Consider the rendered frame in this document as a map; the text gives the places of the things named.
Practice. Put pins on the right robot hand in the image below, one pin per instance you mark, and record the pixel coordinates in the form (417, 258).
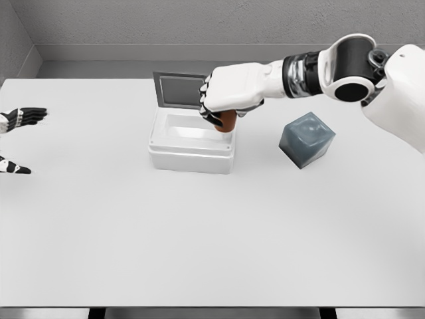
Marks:
(232, 88)

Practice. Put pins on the grey-blue cube block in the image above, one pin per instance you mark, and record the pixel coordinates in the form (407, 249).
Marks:
(307, 139)

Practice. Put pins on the white open-lid box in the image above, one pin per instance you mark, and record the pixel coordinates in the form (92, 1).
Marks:
(192, 143)

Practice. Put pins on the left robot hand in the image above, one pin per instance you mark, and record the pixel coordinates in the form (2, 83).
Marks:
(20, 116)

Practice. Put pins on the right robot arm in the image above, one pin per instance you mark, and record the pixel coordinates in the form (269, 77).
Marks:
(382, 86)

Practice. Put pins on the brown cylindrical cup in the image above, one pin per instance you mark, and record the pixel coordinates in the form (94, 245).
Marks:
(228, 122)

